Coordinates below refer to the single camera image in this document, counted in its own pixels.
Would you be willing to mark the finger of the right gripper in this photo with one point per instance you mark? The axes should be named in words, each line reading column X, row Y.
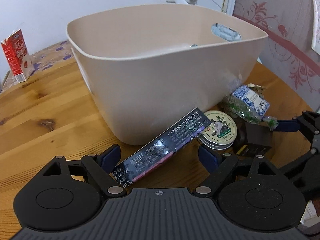
column 307, row 124

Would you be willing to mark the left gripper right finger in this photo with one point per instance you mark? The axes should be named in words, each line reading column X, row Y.
column 251, row 193

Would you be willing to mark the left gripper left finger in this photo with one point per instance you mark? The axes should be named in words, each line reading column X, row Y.
column 65, row 194

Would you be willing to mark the blue white tissue pack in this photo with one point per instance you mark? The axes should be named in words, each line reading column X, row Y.
column 251, row 99

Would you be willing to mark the dark long cigarette box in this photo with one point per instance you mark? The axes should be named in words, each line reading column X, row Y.
column 160, row 149

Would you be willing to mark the green leafy plastic bag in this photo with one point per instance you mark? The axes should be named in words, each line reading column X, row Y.
column 237, row 108

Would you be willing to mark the black small box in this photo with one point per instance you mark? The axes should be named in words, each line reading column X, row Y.
column 252, row 140

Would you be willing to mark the round green tin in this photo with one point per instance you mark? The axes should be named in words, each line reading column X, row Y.
column 221, row 133

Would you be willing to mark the patterned headboard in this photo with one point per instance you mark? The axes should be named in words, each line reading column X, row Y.
column 288, row 53

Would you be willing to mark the light blue quilt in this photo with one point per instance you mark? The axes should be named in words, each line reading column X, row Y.
column 225, row 33

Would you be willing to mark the beige plastic storage bin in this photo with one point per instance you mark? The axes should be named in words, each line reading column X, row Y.
column 147, row 66

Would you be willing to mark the red milk carton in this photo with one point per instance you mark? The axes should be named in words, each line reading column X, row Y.
column 18, row 58

